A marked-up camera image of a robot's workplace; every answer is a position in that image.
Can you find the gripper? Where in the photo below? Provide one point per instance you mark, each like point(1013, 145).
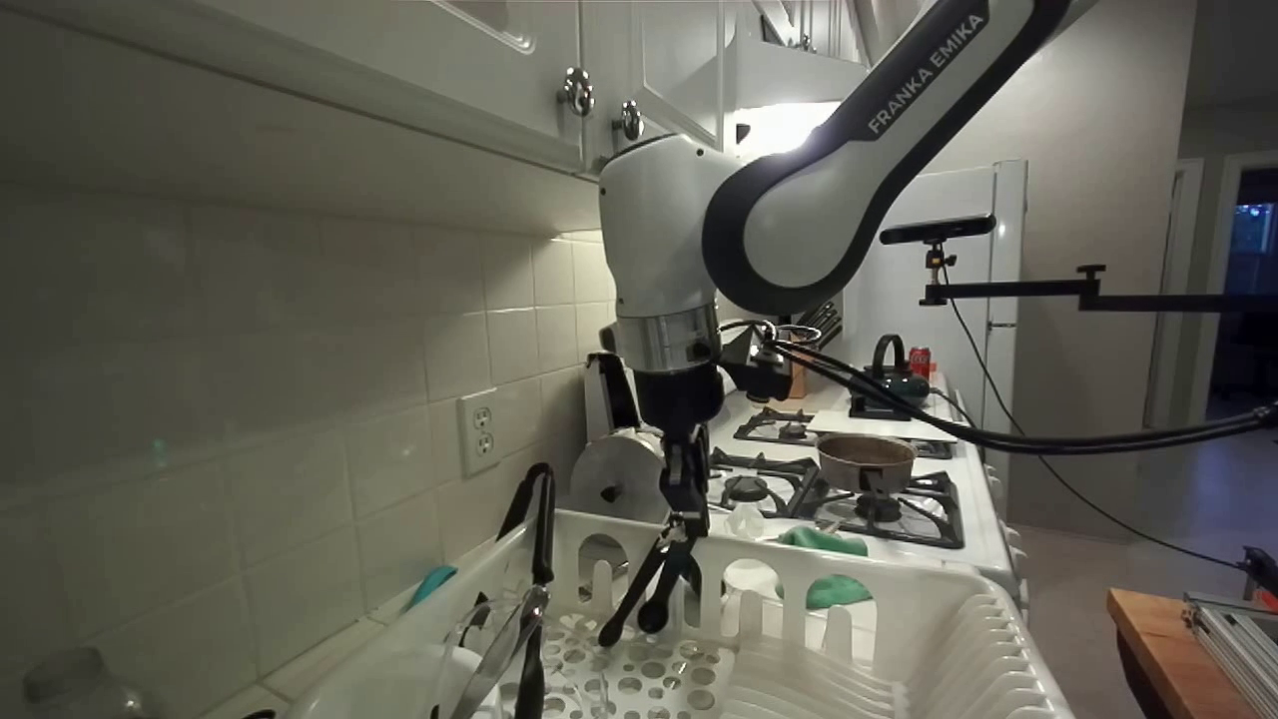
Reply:
point(681, 399)

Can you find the black measuring spoon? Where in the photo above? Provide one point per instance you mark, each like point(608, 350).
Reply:
point(639, 589)
point(667, 591)

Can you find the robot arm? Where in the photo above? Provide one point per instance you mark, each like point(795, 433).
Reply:
point(689, 230)

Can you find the round silver lid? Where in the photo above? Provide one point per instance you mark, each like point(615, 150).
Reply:
point(619, 469)

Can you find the stove burner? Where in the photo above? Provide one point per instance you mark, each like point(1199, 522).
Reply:
point(759, 484)
point(777, 427)
point(899, 514)

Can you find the black and silver tongs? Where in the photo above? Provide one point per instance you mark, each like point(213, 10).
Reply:
point(541, 539)

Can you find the small metal pan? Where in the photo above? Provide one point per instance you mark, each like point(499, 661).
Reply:
point(864, 459)

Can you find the green cloth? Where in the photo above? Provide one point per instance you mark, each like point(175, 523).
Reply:
point(829, 589)

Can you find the knife block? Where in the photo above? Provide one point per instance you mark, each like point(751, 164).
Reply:
point(811, 335)

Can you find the white board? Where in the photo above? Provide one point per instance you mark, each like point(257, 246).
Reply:
point(879, 423)

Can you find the black kettle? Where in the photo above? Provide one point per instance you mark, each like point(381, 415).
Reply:
point(889, 384)

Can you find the white plastic dish rack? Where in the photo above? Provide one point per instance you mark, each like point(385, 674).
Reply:
point(849, 639)

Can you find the glass lid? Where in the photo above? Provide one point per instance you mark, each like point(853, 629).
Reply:
point(489, 649)

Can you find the red can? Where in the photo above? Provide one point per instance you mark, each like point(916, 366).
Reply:
point(920, 361)

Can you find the teal utensil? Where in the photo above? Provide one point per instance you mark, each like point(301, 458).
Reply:
point(431, 585)

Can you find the white gas stove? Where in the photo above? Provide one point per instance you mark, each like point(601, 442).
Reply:
point(973, 499)

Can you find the white refrigerator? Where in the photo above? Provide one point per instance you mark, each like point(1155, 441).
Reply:
point(958, 300)

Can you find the silver cabinet knob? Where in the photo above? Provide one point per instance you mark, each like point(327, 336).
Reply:
point(577, 92)
point(629, 120)

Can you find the narrow cabinet door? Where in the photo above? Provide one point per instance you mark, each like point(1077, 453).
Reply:
point(659, 70)

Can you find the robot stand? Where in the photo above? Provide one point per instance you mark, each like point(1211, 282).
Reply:
point(1158, 639)

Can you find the large cabinet door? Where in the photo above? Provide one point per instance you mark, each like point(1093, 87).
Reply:
point(300, 60)

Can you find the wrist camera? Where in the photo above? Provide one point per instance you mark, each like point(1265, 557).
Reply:
point(761, 367)

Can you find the wall socket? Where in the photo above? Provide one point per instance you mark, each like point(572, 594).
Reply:
point(479, 431)

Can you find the camera on mount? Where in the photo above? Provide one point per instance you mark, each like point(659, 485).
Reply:
point(939, 229)

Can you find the white wall cabinet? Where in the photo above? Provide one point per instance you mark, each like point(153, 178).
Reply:
point(300, 90)

